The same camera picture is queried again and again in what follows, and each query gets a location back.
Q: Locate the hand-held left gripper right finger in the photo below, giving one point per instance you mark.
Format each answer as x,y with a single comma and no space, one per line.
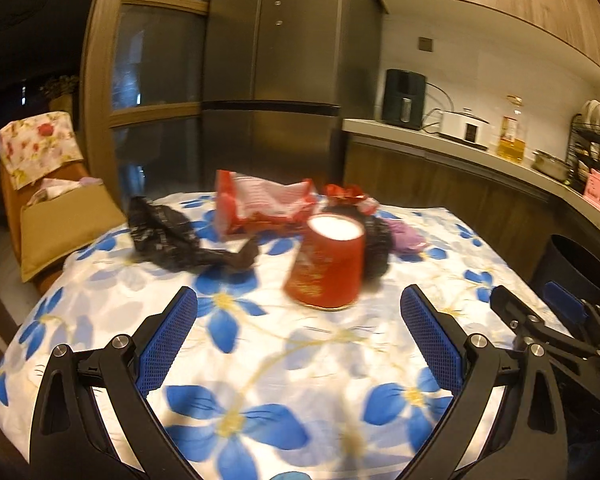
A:
432,340

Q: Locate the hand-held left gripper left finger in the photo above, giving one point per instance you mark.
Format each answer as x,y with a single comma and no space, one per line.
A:
167,340

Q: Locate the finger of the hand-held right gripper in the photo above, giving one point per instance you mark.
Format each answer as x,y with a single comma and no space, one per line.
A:
562,296
510,305

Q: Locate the black trash bin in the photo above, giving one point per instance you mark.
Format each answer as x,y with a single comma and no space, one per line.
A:
555,265

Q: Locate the round black plastic bag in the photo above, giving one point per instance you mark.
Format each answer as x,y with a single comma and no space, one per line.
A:
377,250

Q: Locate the purple plastic bag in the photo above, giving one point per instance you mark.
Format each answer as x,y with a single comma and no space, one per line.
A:
407,237

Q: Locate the long black plastic bag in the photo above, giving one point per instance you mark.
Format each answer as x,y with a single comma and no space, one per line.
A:
165,232

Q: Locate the red paper cup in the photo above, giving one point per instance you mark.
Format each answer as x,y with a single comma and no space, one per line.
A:
325,265

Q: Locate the red snack packet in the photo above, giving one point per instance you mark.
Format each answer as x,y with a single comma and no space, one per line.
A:
260,200

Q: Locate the red shiny wrapper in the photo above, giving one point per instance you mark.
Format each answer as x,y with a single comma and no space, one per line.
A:
347,195

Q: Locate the pink utensil holder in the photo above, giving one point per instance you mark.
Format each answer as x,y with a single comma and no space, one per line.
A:
599,192

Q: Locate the blue floral tablecloth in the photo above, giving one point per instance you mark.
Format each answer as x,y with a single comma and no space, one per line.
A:
280,350

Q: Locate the steel pot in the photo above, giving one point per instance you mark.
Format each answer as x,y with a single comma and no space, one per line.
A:
551,166

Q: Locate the black dish rack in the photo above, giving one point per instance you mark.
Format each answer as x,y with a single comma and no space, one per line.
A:
582,155

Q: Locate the kitchen counter with wooden cabinets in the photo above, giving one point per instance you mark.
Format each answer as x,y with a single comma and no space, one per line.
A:
430,185

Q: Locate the tan seat cushion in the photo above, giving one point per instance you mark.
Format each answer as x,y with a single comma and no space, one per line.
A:
70,230

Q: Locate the cooking oil bottle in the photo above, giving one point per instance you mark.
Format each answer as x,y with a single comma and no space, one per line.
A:
511,145

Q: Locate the white slow cooker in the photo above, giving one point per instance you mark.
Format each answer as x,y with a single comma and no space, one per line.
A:
462,130

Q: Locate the row of plates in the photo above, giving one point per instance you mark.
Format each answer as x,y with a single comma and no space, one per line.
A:
597,115

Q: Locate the pink cloth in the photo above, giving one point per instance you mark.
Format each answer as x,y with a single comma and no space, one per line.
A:
60,190

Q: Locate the brown chair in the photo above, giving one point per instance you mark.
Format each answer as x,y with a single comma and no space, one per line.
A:
55,180

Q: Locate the floral chair cover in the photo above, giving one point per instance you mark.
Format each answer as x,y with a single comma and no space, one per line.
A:
35,150

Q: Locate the black air fryer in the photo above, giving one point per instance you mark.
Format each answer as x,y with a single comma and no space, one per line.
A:
397,95

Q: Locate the wooden glass-door cabinet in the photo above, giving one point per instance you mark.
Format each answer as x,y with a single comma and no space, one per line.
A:
150,70

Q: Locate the dried flower bunch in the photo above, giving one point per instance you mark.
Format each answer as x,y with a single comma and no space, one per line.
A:
60,87

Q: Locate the steel refrigerator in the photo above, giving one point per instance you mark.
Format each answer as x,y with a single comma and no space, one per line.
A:
290,85

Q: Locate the dark wall socket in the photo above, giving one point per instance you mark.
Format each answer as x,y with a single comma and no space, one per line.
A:
425,44

